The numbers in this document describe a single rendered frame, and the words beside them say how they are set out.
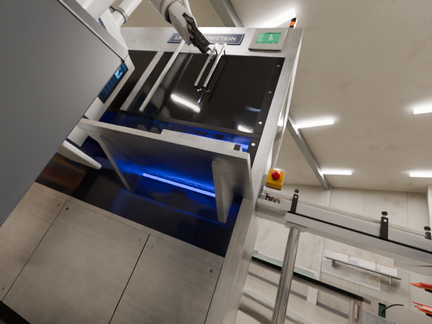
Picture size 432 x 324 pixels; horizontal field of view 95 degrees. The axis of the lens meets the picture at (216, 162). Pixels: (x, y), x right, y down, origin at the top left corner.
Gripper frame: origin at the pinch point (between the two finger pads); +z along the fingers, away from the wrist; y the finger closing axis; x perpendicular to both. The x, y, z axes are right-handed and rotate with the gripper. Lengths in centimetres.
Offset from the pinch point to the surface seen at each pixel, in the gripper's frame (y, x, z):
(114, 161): -18, -56, 5
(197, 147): 10.6, -25.4, 27.7
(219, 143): 8.6, -19.5, 30.9
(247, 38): -67, 52, -19
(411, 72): -283, 368, 137
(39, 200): -46, -111, -15
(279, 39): -58, 63, -1
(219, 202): -7, -32, 46
